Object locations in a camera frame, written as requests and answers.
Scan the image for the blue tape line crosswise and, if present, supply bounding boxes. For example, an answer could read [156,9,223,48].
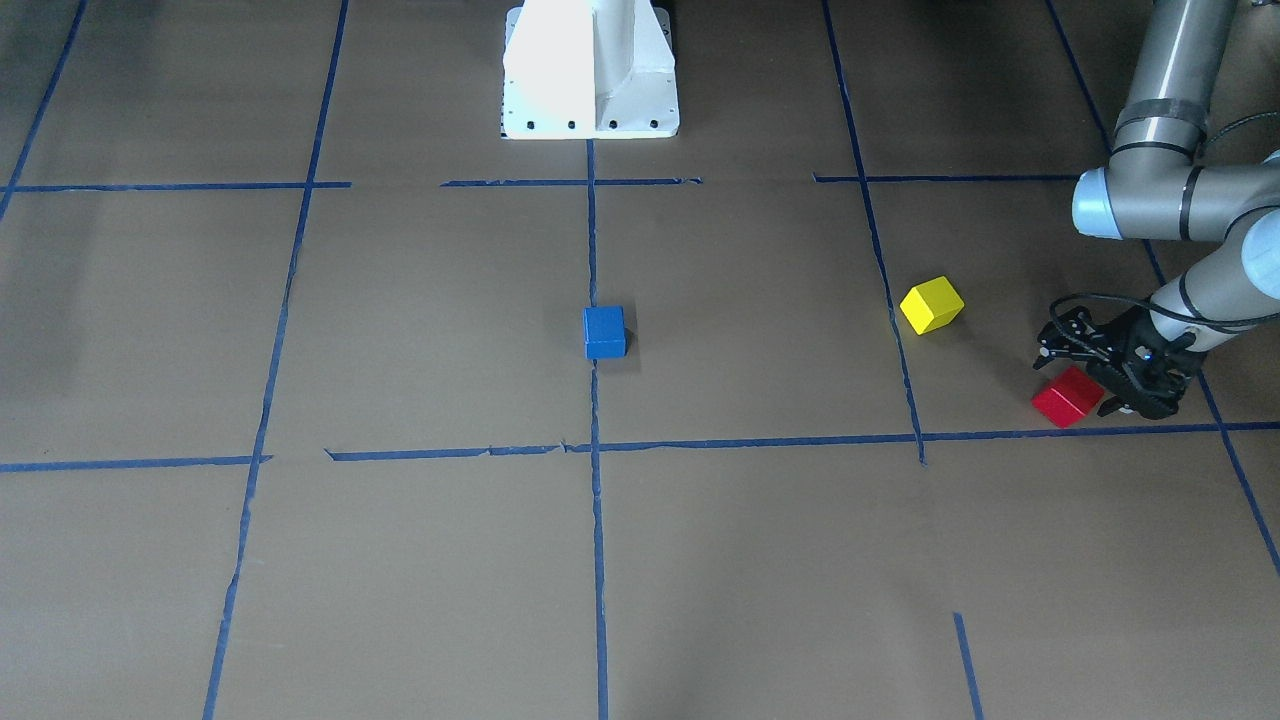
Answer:
[1,421,1279,474]

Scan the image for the blue tape line lengthwise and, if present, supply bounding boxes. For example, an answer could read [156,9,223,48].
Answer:
[585,140,611,719]

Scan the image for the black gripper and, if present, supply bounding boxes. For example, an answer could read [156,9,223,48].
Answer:
[1088,307,1197,420]

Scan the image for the red wooden block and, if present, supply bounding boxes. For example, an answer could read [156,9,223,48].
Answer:
[1030,366,1106,429]

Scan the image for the blue wooden block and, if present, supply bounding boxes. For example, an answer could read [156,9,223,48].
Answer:
[582,305,628,361]

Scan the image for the yellow wooden block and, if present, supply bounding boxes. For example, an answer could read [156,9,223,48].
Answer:
[899,275,966,334]

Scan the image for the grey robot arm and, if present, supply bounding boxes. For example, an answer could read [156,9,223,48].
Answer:
[1071,1,1277,420]

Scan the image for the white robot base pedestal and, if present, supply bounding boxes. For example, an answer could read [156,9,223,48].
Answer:
[500,1,681,141]

